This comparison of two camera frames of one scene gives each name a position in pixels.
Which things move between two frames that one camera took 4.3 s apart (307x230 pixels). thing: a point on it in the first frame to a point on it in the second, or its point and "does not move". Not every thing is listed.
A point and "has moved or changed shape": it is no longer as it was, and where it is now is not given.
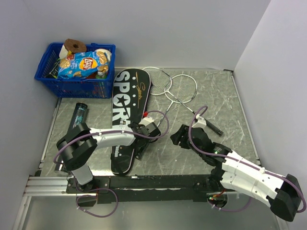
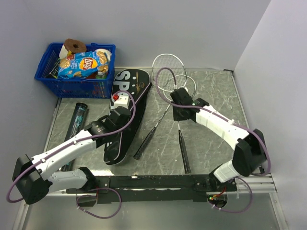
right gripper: (177, 137) to (176, 117)
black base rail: (145, 189) does not move
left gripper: (140, 126) to (127, 122)
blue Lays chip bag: (81, 64) does not move
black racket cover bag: (131, 93) has moved or changed shape
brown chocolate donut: (75, 46) does not move
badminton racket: (181, 89) does not move
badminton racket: (160, 84) has moved or changed shape
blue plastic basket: (75, 87) does not move
